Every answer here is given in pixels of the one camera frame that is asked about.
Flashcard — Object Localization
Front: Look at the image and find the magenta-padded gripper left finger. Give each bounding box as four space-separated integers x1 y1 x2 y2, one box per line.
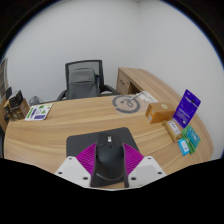
54 142 98 188

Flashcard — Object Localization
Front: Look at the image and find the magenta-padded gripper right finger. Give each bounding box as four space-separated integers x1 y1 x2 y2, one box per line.
123 142 168 188

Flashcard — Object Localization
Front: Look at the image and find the black computer mouse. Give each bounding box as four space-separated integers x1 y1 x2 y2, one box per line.
90 132 129 188

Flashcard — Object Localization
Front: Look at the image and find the dark grey mouse pad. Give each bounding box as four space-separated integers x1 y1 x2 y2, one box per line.
65 126 140 158

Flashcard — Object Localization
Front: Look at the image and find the slim tan box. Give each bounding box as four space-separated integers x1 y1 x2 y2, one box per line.
162 119 183 143

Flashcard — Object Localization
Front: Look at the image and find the blue packet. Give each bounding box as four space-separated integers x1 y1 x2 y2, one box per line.
177 137 191 157

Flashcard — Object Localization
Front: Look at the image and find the orange-brown cardboard box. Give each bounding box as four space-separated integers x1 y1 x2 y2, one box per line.
145 101 177 125

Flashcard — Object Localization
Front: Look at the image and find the green packet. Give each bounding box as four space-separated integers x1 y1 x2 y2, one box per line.
181 124 202 155

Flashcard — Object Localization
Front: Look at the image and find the white sheet with coloured prints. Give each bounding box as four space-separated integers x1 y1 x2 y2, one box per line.
24 102 54 122

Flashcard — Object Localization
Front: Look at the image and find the white paper sheet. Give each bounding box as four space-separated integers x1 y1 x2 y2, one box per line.
138 89 160 105

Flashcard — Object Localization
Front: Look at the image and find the purple package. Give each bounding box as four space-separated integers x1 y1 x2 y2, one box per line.
172 88 202 129

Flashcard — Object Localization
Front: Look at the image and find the large dark brown box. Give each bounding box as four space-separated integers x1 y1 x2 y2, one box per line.
9 98 30 121

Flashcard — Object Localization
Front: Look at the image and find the grey backpack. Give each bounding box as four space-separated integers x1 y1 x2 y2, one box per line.
67 67 101 100

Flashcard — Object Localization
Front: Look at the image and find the wooden side desk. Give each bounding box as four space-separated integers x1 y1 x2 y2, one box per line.
115 67 186 104

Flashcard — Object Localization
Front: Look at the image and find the small dark brown box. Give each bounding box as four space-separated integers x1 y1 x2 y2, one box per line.
2 99 14 123

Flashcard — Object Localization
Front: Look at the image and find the black cardboard box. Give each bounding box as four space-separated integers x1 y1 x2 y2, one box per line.
8 89 24 109

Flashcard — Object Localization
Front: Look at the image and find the black mesh office chair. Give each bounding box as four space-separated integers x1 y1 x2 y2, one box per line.
55 59 120 102

